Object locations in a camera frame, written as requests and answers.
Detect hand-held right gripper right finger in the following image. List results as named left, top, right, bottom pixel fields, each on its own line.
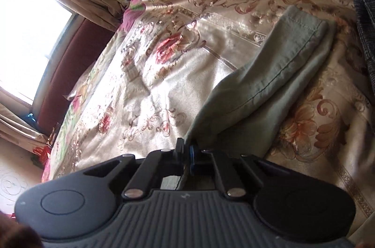
left=188, top=144, right=296, bottom=199

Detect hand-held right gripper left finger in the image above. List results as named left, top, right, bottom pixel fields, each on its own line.
left=63, top=137, right=186, bottom=201

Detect grey-green pants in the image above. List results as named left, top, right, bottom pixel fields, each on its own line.
left=184, top=4, right=337, bottom=158

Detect person's right forearm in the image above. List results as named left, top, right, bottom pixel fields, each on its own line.
left=0, top=213, right=43, bottom=248

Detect floral satin bedspread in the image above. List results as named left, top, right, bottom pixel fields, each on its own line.
left=41, top=0, right=375, bottom=225

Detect dark red upholstered panel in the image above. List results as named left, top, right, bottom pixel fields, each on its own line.
left=34, top=17, right=118, bottom=131

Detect bright window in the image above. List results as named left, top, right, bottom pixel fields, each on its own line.
left=0, top=0, right=74, bottom=104

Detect dark grey knit cloth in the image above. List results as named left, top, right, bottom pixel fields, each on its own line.
left=339, top=0, right=375, bottom=86

